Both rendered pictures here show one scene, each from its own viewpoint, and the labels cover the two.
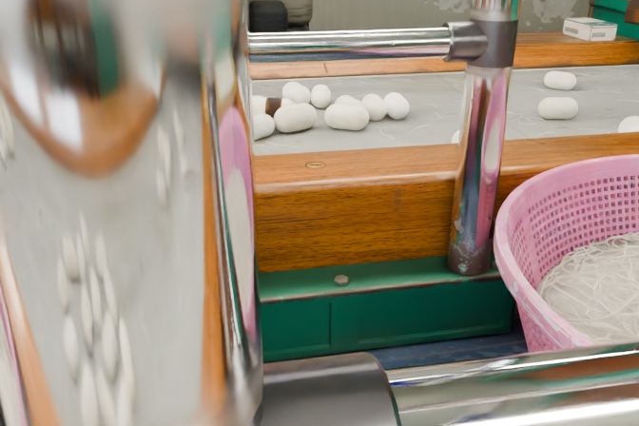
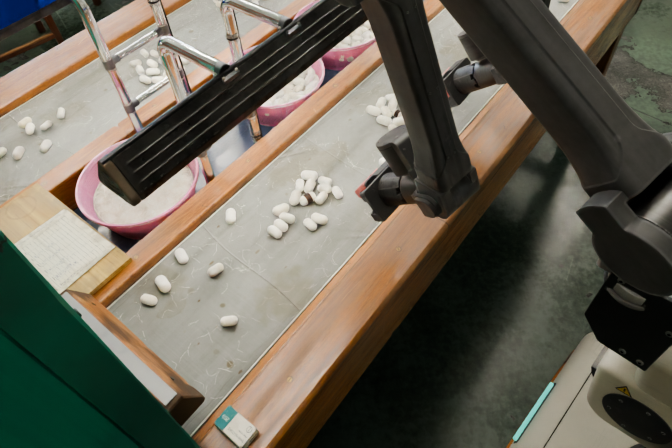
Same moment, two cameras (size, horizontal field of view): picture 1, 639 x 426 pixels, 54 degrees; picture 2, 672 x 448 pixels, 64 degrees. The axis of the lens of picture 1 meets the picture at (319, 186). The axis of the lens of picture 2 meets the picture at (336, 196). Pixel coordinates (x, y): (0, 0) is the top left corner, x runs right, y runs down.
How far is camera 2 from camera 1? 1.38 m
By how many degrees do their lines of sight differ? 100
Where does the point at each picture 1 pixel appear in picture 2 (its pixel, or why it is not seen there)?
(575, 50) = (238, 393)
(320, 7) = not seen: outside the picture
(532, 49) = (262, 366)
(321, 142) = (279, 198)
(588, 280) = (184, 188)
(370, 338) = not seen: hidden behind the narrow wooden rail
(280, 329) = not seen: hidden behind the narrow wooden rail
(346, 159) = (244, 167)
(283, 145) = (288, 189)
